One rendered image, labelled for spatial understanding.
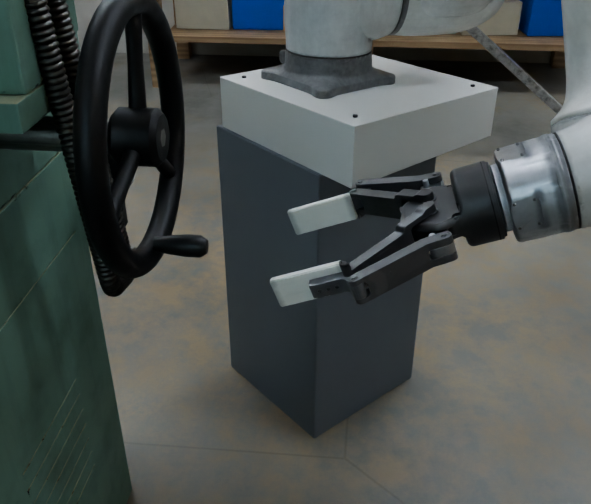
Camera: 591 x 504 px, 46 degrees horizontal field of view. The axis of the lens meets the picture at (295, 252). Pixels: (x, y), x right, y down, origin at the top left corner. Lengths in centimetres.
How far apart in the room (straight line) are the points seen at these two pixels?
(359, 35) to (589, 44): 51
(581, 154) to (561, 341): 125
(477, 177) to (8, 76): 43
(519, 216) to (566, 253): 161
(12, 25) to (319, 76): 65
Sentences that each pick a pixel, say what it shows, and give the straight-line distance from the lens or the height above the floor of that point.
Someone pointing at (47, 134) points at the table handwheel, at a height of 82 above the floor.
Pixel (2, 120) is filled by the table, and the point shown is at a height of 85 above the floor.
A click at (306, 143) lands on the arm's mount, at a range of 115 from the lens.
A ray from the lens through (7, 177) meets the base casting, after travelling 86.
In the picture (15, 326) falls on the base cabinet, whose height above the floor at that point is 57.
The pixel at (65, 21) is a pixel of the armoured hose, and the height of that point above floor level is 92.
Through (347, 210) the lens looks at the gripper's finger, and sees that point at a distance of 73.
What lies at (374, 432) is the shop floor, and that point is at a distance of 151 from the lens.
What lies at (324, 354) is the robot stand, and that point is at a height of 21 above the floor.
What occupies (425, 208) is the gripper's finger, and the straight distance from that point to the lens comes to 64.
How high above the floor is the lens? 107
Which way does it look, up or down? 31 degrees down
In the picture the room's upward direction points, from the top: straight up
